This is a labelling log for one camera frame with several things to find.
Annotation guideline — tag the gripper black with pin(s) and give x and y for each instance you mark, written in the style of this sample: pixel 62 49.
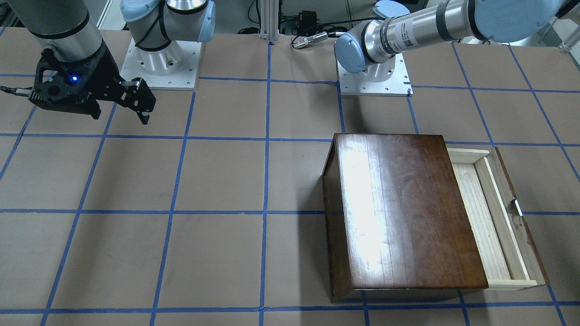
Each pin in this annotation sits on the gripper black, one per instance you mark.
pixel 103 72

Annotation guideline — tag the wooden drawer with handle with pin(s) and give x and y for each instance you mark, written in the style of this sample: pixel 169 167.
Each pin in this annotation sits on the wooden drawer with handle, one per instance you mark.
pixel 506 246

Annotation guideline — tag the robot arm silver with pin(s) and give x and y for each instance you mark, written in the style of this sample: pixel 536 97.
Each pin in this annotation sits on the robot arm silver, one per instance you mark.
pixel 154 24
pixel 397 30

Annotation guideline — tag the dark wooden drawer cabinet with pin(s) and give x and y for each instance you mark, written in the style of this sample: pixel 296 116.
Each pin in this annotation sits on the dark wooden drawer cabinet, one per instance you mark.
pixel 396 222

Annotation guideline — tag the black power adapter box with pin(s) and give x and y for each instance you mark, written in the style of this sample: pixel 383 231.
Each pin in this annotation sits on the black power adapter box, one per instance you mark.
pixel 306 19

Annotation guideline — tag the silver cylindrical tool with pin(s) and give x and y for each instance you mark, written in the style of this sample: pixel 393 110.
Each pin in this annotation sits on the silver cylindrical tool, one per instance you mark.
pixel 309 41

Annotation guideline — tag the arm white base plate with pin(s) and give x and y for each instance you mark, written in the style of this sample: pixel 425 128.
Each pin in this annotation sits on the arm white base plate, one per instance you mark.
pixel 390 78
pixel 173 68

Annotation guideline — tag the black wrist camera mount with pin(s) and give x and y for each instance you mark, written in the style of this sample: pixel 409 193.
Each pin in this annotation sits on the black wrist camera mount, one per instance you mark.
pixel 68 86

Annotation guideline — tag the aluminium frame post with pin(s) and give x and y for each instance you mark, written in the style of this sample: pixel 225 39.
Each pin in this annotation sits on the aluminium frame post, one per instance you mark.
pixel 269 20

